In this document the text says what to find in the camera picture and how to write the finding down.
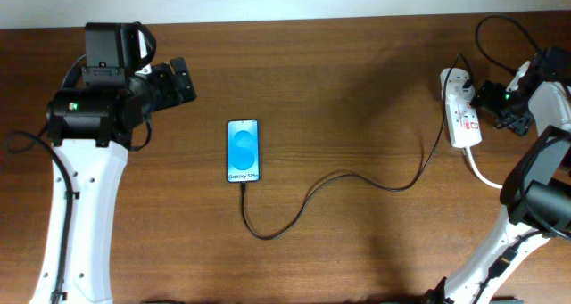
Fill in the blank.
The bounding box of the black charging cable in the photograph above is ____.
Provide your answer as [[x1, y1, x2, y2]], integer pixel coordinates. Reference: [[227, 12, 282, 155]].
[[239, 53, 475, 242]]

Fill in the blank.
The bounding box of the blue screen smartphone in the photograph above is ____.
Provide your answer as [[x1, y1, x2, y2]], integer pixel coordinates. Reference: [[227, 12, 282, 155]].
[[227, 119, 261, 183]]

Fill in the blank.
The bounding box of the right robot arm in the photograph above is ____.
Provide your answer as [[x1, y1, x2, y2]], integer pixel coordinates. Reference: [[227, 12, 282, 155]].
[[422, 46, 570, 303]]

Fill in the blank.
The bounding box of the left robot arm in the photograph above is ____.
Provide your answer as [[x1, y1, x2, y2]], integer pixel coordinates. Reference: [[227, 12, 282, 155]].
[[31, 22, 196, 303]]

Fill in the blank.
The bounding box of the white power strip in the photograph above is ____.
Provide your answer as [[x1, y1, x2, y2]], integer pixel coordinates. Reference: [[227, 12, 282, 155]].
[[440, 68, 482, 149]]

